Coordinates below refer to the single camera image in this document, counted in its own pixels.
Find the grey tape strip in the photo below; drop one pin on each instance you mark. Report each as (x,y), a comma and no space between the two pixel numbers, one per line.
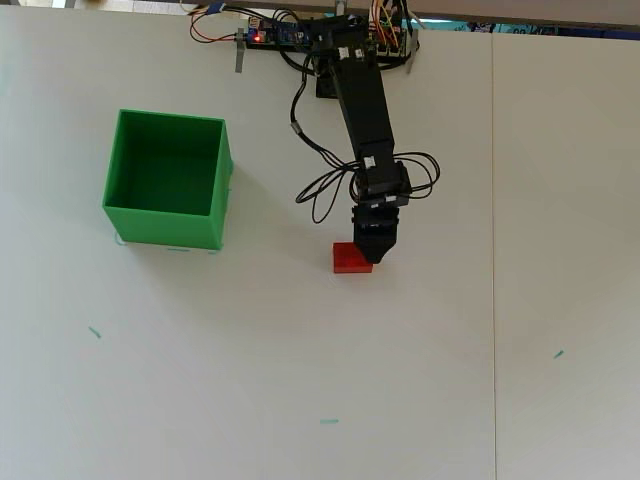
(240,55)
(413,55)

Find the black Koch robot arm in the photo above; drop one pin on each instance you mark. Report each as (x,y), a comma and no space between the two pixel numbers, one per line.
(365,105)

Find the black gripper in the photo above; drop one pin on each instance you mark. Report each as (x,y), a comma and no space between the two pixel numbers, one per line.
(382,192)

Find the red block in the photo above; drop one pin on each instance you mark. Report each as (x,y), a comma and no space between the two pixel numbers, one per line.
(345,260)

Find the blue controller circuit board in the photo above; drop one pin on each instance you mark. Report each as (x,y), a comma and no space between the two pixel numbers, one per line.
(280,36)

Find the green bin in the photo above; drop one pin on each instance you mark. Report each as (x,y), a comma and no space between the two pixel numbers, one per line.
(165,200)

